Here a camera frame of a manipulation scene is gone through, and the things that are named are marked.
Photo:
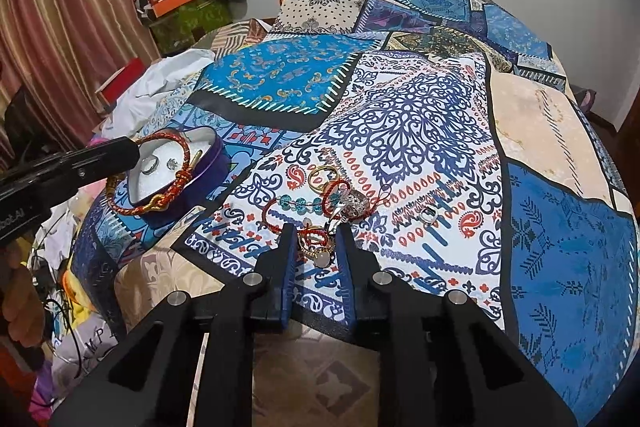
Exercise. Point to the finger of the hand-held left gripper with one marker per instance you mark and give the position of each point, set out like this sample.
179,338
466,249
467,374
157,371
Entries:
107,157

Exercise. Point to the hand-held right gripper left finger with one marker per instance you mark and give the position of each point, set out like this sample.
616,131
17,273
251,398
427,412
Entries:
291,272

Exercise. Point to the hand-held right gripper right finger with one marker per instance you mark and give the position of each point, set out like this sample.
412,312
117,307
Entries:
346,277

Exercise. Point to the silver owl pendant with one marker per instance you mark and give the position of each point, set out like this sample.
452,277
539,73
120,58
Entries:
351,202

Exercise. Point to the purple heart-shaped jewelry box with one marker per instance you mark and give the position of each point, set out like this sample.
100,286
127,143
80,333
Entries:
210,167

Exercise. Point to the person's left hand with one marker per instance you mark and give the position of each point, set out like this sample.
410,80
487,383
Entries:
17,297

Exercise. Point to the small silver earring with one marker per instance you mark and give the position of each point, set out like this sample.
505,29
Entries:
172,164

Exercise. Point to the white cloth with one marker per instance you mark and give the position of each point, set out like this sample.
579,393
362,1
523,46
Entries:
150,94

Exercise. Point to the red box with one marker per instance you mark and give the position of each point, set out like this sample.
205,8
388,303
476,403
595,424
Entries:
125,77

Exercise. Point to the striped brown curtain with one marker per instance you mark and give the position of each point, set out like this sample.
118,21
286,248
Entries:
65,7

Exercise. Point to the green patterned box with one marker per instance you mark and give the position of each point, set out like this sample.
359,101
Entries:
192,24

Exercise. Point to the heap of colourful clothes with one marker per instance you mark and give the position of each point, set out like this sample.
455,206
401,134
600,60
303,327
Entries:
70,357

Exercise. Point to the patchwork printed blanket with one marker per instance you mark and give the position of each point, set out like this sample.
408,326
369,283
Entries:
425,132

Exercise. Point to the orange box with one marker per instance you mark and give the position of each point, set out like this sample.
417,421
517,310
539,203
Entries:
172,2

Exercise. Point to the beige patterned pillow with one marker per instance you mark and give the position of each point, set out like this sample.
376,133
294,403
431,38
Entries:
320,7

